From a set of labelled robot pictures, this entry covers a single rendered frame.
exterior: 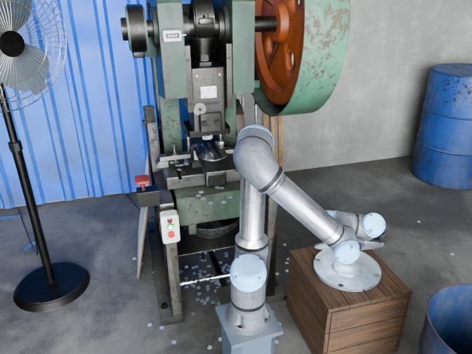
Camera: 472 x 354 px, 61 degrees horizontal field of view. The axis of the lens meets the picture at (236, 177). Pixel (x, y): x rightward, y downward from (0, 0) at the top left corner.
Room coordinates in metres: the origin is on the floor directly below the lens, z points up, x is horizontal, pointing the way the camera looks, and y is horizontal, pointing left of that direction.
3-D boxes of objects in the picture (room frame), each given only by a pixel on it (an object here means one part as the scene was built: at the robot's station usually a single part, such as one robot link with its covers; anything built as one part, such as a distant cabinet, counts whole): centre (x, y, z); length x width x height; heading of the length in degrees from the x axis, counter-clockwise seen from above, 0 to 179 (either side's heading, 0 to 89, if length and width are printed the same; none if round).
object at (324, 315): (1.42, -0.49, 0.18); 0.40 x 0.38 x 0.35; 15
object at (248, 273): (1.05, -0.04, 0.62); 0.13 x 0.12 x 0.14; 174
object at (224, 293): (1.71, 0.10, 0.14); 0.59 x 0.10 x 0.05; 15
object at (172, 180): (1.84, 0.14, 0.68); 0.45 x 0.30 x 0.06; 105
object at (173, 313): (1.90, 0.43, 0.45); 0.92 x 0.12 x 0.90; 15
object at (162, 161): (1.79, 0.30, 0.76); 0.17 x 0.06 x 0.10; 105
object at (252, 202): (1.18, -0.05, 0.82); 0.15 x 0.12 x 0.55; 174
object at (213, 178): (1.67, 0.09, 0.72); 0.25 x 0.14 x 0.14; 15
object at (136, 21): (1.79, 0.38, 1.31); 0.22 x 0.12 x 0.22; 15
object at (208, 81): (1.80, 0.13, 1.04); 0.17 x 0.15 x 0.30; 15
